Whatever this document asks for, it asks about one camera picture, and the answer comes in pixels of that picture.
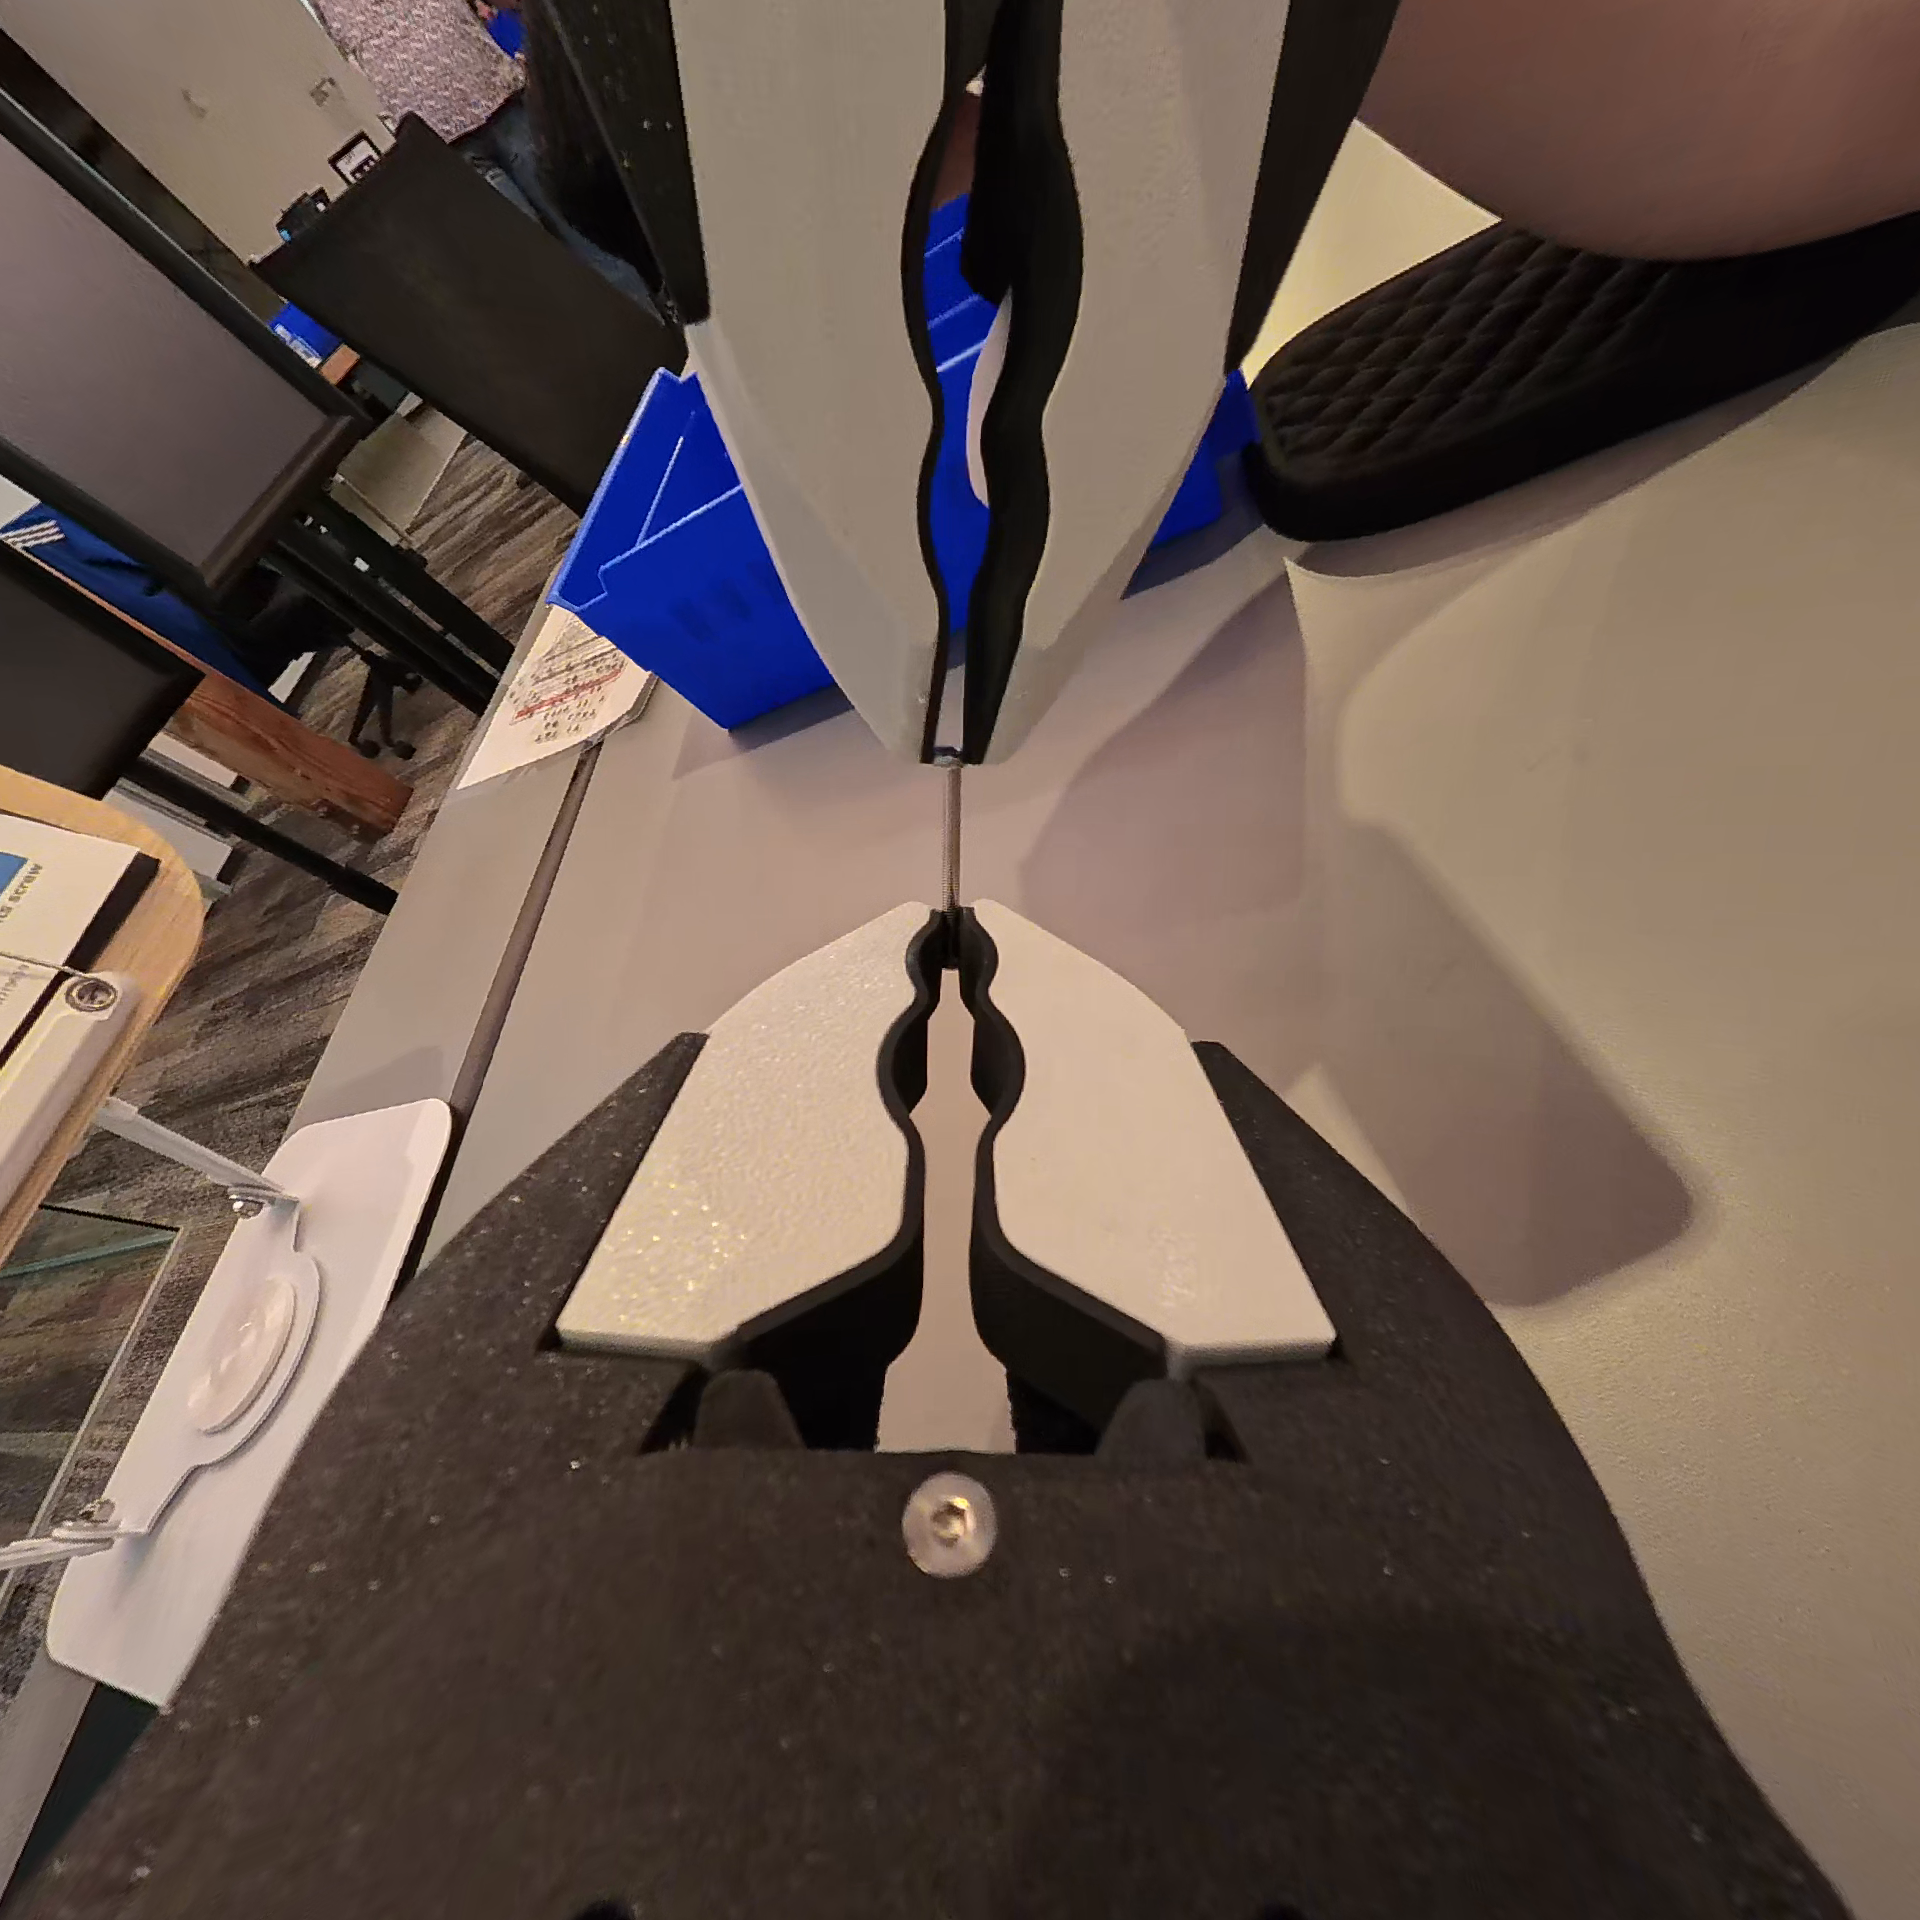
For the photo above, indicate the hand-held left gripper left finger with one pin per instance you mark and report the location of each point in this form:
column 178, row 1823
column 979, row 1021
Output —
column 751, row 1184

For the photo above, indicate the blue striped jacket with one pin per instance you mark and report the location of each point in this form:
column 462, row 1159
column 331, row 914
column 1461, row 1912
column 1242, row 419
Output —
column 107, row 586

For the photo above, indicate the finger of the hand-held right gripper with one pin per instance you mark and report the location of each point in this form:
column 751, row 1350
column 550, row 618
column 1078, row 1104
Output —
column 796, row 224
column 1155, row 224

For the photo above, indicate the blue plastic bin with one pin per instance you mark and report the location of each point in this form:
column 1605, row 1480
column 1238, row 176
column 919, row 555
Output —
column 676, row 599

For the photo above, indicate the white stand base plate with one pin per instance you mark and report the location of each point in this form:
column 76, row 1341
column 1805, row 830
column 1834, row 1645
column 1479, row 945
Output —
column 331, row 1200

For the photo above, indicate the clear glass panel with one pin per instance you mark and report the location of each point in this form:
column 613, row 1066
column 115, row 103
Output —
column 76, row 1350

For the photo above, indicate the person's right forearm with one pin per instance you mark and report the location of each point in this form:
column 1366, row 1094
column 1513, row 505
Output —
column 1652, row 119

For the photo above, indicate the silver metal bolt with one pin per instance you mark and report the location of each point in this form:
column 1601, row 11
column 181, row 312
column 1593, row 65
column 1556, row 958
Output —
column 953, row 839

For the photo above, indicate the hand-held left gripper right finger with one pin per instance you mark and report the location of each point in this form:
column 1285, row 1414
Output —
column 1141, row 1184

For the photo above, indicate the printed instruction sheet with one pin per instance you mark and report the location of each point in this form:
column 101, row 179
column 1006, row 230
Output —
column 45, row 901

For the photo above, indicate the black framed easel board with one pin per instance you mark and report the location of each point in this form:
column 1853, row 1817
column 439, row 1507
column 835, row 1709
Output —
column 135, row 346
column 76, row 675

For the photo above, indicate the laminated barcode sheet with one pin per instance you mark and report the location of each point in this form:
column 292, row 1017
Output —
column 557, row 705

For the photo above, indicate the black office chair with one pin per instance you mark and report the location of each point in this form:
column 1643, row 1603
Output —
column 482, row 346

